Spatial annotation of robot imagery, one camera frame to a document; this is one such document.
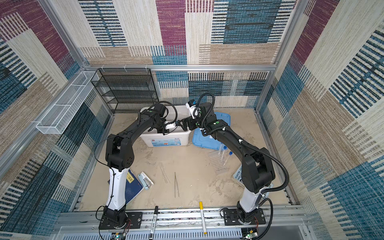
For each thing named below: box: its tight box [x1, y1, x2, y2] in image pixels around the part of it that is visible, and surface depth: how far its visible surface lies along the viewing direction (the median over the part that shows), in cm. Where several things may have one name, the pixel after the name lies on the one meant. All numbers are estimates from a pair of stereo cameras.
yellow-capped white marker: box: [199, 201, 208, 235], surface depth 76 cm
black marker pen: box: [149, 205, 159, 240], surface depth 73 cm
